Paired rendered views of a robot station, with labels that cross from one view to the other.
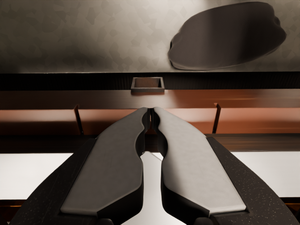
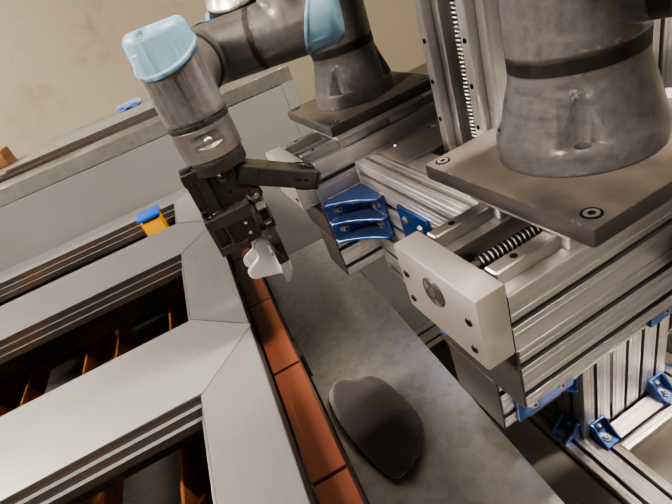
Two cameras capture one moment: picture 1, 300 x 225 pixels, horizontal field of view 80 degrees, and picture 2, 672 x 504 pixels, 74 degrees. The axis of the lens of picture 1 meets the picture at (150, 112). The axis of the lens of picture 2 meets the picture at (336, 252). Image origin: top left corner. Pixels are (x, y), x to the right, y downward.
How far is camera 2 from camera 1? 62 cm
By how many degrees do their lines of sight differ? 68
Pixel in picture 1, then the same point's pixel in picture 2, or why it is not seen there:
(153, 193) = (201, 352)
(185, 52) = (344, 388)
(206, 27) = (374, 387)
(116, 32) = (340, 346)
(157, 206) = (181, 365)
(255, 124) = (293, 395)
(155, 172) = (229, 339)
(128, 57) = (322, 363)
